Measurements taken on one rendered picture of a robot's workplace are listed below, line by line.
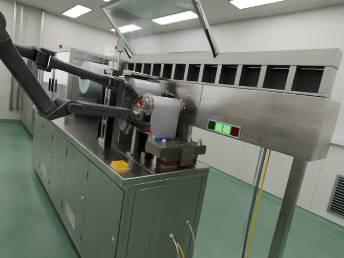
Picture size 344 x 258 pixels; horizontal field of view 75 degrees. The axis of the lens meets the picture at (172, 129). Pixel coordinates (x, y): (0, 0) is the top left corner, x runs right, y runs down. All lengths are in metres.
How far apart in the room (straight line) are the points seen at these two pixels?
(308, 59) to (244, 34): 3.22
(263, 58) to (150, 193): 0.96
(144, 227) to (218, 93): 0.92
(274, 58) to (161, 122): 0.76
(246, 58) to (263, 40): 2.78
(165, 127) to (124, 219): 0.64
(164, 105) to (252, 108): 0.55
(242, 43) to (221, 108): 3.02
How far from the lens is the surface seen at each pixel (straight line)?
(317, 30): 3.90
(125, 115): 1.27
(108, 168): 1.28
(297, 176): 1.42
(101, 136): 1.79
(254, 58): 1.40
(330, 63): 1.24
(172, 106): 1.53
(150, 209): 1.34
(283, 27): 4.11
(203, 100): 1.55
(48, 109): 1.00
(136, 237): 1.39
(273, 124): 1.28
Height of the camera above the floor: 1.35
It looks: 9 degrees down
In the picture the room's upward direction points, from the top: 9 degrees clockwise
